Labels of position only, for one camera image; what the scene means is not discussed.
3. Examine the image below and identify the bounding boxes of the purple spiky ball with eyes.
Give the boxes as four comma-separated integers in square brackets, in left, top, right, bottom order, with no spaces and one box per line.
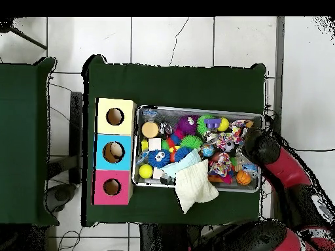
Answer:
[177,116,199,136]

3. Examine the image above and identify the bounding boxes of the mint green knit cloth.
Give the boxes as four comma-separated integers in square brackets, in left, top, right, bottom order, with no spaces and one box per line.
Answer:
[162,148,202,178]

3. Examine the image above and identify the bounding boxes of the large green spiky ball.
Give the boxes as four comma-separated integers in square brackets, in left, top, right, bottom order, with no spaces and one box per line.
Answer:
[196,114,217,135]

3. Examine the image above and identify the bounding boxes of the yellow smiley ball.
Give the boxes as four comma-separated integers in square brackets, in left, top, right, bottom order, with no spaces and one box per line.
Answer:
[217,117,231,133]

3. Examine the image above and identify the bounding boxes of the green cloth side table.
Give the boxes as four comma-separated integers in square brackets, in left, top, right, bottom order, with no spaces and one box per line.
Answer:
[0,56,58,227]

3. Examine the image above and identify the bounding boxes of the blue globe ball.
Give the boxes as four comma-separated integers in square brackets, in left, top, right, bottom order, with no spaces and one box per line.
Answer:
[201,144,216,158]

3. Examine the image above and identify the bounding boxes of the clear crumpled plastic packet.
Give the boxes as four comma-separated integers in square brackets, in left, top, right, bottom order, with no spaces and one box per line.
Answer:
[141,108,159,119]

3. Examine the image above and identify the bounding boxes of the clear mesh bin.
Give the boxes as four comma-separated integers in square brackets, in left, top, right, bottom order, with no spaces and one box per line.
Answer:
[132,107,265,193]

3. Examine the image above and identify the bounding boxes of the polka dot cloth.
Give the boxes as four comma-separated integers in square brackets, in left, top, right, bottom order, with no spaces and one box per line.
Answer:
[230,120,255,144]

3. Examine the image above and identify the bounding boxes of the cream waffle cloth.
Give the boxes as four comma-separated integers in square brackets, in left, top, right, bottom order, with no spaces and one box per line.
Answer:
[175,159,220,214]

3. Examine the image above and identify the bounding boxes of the purple plastic block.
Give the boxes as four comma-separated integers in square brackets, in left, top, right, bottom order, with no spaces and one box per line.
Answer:
[203,118,222,131]

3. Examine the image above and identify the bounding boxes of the clear plastic bottle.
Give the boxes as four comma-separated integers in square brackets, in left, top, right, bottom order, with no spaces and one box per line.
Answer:
[240,161,260,176]

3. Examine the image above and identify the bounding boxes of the small green spiky ball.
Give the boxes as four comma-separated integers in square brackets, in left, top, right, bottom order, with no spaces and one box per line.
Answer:
[180,135,203,151]

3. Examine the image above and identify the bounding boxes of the small orange basketball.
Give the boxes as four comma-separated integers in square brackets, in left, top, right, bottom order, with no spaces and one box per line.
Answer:
[236,170,252,186]

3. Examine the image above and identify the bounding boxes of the black silver round toy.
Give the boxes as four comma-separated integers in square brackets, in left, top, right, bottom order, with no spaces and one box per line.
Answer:
[160,122,173,138]

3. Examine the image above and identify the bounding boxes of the round wooden disc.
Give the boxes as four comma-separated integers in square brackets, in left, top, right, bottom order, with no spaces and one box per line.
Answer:
[141,121,160,139]

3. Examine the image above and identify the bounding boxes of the wooden box with three holes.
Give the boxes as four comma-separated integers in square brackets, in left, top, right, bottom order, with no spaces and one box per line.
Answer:
[92,97,137,206]

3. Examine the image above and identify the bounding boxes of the small black white soccer ball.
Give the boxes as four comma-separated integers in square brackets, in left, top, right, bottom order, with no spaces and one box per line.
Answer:
[222,138,236,154]

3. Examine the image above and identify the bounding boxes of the blue fuzzy ball with eyes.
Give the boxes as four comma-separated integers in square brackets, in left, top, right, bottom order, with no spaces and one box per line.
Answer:
[148,148,171,169]

